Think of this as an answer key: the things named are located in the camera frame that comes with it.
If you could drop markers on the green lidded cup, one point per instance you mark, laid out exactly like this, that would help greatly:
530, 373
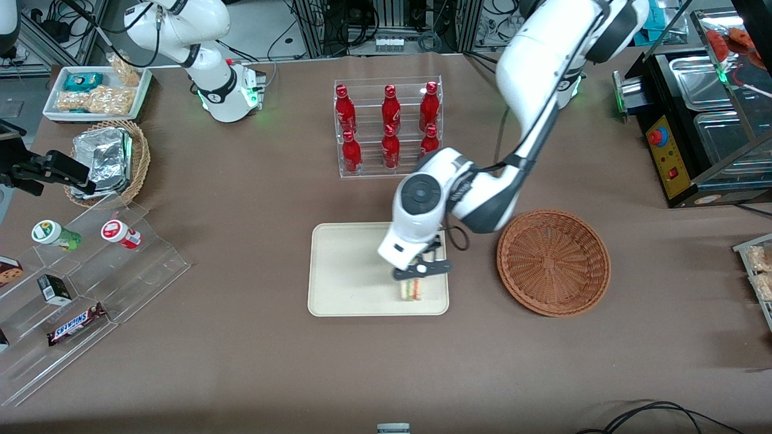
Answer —
51, 234

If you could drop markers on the clear acrylic stepped display stand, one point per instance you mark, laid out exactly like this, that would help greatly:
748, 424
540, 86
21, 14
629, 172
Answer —
139, 271

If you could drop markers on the round brown wicker basket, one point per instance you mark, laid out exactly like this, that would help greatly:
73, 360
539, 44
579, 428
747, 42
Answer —
555, 265

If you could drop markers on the white rectangular snack tray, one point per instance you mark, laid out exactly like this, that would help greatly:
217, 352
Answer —
54, 90

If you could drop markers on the small clear peanut snack bag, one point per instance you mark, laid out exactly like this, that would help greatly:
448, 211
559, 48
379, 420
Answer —
125, 71

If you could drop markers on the clear acrylic bottle rack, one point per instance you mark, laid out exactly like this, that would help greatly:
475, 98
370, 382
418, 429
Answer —
368, 175

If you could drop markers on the red round emergency button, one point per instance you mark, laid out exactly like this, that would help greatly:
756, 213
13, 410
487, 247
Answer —
657, 136

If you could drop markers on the teal cardboard box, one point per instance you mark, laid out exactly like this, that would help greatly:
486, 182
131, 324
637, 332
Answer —
662, 27

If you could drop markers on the red lidded cup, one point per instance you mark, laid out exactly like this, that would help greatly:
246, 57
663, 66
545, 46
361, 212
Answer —
119, 232

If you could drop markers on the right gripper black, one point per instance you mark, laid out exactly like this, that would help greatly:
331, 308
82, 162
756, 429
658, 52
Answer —
31, 169

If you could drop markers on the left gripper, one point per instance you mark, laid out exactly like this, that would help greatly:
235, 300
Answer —
436, 244

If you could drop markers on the teal snack packet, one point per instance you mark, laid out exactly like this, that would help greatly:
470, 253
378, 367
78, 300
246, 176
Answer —
83, 81

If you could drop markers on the steel food pan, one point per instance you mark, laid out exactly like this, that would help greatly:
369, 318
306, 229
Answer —
702, 84

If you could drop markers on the cream plastic serving tray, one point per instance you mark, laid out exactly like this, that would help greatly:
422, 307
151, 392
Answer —
350, 271

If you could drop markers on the red cola bottle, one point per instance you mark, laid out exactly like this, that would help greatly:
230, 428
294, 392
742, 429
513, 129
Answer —
345, 111
351, 154
391, 150
429, 140
429, 107
391, 111

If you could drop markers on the small black carton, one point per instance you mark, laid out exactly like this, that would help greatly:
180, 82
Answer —
54, 289

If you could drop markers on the black food warmer appliance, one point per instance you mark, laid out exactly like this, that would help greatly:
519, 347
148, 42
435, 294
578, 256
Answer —
669, 150

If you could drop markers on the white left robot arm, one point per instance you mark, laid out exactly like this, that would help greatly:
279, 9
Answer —
531, 60

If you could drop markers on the oval tan wicker basket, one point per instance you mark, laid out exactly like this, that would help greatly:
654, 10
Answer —
140, 157

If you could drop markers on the grey tray with snack bags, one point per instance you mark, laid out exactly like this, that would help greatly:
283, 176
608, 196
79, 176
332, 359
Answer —
745, 247

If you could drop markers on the triangular sandwich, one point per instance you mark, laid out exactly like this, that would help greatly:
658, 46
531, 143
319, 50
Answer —
411, 290

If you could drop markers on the white power strip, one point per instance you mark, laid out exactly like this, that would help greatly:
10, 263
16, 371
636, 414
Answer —
389, 43

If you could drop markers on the red orange packaged food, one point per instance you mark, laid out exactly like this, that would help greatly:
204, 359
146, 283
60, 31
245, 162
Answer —
733, 42

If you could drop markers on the grey white device at table edge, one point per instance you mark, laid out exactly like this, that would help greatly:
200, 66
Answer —
393, 428

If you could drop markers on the aluminium foil container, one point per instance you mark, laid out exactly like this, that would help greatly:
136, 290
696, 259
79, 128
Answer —
114, 185
104, 154

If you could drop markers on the clear bag of tan snacks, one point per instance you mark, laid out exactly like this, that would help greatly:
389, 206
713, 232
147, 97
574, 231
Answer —
763, 286
760, 259

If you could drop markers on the large clear peanut snack bag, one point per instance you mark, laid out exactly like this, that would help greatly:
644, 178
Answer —
96, 101

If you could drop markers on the Snickers chocolate bar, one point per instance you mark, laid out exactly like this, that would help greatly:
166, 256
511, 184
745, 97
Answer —
77, 324

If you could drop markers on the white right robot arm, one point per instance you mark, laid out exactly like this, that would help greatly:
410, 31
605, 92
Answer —
181, 24

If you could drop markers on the chocolate chip cookie box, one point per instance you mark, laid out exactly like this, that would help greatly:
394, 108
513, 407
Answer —
9, 271

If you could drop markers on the aluminium frame equipment rack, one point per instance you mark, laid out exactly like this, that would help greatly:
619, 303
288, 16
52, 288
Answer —
386, 18

